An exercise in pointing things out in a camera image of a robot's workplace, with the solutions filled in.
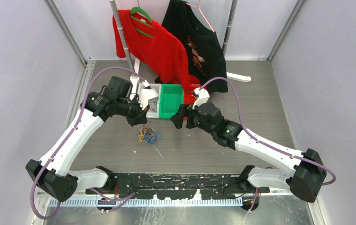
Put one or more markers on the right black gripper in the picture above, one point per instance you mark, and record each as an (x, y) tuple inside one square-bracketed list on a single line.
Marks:
[(178, 119)]

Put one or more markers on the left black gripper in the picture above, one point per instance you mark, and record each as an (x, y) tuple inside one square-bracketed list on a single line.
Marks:
[(140, 117)]

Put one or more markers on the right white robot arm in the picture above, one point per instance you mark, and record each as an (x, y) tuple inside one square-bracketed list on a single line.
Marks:
[(302, 173)]

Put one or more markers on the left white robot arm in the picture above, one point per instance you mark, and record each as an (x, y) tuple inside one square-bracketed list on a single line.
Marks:
[(52, 172)]

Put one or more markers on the white plastic bin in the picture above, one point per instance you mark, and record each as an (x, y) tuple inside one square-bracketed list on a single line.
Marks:
[(153, 111)]

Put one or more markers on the red plastic bin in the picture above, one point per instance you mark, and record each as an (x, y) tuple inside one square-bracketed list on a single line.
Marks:
[(189, 98)]

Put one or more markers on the green plastic bin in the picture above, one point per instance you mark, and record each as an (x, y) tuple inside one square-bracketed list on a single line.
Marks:
[(171, 97)]

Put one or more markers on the white clothes rack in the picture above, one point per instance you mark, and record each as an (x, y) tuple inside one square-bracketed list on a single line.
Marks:
[(134, 66)]

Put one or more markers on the black t-shirt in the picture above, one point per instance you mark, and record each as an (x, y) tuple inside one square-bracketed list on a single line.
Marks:
[(205, 56)]

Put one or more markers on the red t-shirt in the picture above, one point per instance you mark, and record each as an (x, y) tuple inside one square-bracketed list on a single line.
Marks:
[(164, 53)]

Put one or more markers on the green clothes hanger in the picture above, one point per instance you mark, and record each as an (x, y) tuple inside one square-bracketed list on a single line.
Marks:
[(147, 21)]

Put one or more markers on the pink clothes hanger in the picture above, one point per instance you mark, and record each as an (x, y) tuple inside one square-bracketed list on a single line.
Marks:
[(198, 6)]

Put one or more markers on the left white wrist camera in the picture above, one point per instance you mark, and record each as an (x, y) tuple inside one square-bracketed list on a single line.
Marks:
[(146, 95)]

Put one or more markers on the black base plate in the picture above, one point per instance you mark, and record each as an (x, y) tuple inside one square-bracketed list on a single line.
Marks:
[(176, 186)]

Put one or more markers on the white slotted cable duct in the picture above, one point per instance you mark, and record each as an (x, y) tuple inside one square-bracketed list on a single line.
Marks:
[(96, 201)]

